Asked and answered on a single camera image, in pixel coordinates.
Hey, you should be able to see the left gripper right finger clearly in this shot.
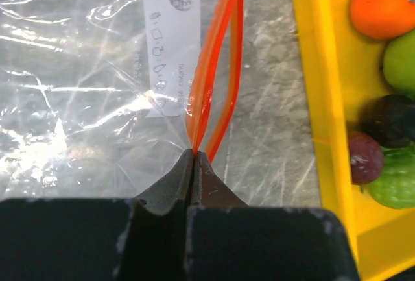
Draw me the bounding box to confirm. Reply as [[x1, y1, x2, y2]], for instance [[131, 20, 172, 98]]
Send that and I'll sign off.
[[186, 153, 359, 280]]

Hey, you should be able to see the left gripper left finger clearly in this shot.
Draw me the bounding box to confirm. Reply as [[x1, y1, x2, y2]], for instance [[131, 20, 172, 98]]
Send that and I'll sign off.
[[1, 150, 193, 280]]

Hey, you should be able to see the maroon toy passion fruit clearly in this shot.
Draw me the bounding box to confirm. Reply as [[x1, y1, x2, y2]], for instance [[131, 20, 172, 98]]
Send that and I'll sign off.
[[348, 132, 384, 184]]

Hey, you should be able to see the clear zip top bag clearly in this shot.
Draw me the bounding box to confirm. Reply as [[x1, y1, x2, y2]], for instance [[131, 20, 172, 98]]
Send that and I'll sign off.
[[1, 0, 244, 199]]

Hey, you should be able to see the bumpy green toy fruit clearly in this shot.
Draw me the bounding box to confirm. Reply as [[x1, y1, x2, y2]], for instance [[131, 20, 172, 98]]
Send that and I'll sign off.
[[365, 145, 414, 209]]

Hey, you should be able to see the dark purple toy plum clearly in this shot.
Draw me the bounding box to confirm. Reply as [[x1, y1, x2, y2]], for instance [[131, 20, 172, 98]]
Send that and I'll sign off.
[[359, 94, 414, 149]]

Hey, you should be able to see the yellow plastic tray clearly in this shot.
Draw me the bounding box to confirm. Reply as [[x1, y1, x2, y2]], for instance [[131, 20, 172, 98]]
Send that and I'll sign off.
[[293, 0, 414, 280]]

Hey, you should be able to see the green toy apple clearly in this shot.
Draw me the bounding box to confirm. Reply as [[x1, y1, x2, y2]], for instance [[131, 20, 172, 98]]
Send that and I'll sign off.
[[383, 30, 414, 93]]

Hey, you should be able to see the orange toy tangerine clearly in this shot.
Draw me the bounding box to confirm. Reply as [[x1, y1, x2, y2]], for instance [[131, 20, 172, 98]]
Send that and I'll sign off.
[[350, 0, 414, 40]]

